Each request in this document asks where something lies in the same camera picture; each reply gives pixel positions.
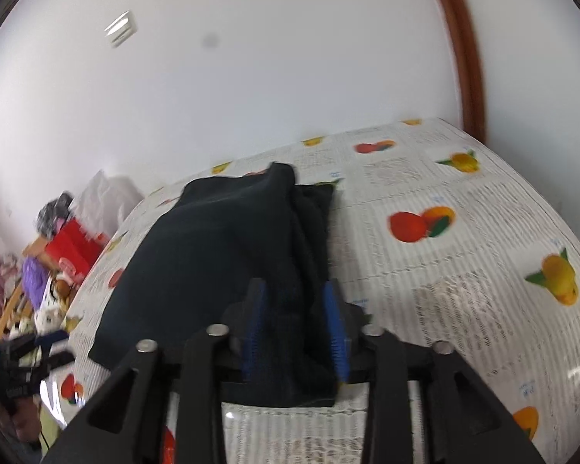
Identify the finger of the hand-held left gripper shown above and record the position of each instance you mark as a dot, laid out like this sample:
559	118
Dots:
58	361
53	337

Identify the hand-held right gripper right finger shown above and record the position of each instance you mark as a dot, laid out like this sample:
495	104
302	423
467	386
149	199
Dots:
337	333

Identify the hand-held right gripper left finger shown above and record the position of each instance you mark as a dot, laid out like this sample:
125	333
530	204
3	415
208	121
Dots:
254	333

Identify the black t-shirt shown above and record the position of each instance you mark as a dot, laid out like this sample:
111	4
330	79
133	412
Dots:
212	251

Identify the purple plastic bag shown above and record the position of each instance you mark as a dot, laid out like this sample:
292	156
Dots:
34	280

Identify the red bag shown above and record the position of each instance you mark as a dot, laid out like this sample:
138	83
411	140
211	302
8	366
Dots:
72	251

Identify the dark patterned cloth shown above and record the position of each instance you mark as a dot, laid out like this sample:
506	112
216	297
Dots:
53	215

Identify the fruit print tablecloth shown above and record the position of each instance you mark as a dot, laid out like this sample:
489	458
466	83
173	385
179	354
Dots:
464	261

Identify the white plastic bag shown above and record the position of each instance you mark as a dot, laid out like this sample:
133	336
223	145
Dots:
106	198

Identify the wooden chair frame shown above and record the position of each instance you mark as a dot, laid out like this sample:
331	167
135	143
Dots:
9	307

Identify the white wall vent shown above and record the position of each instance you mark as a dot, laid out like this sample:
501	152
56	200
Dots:
121	28

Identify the brown wooden door frame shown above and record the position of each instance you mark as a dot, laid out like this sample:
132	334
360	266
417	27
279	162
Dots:
464	34

